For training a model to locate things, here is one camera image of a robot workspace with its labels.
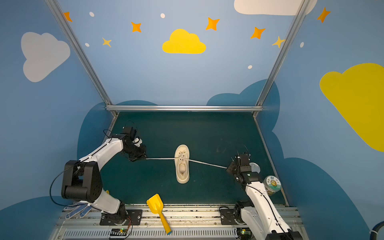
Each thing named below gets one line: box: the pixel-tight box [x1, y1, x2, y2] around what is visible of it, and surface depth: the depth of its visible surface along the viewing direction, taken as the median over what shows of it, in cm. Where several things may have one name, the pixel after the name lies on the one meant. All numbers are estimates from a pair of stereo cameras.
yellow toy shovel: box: [146, 193, 172, 235], surface depth 80 cm
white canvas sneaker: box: [174, 144, 190, 184], surface depth 90 cm
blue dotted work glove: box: [64, 201, 93, 219], surface depth 77 cm
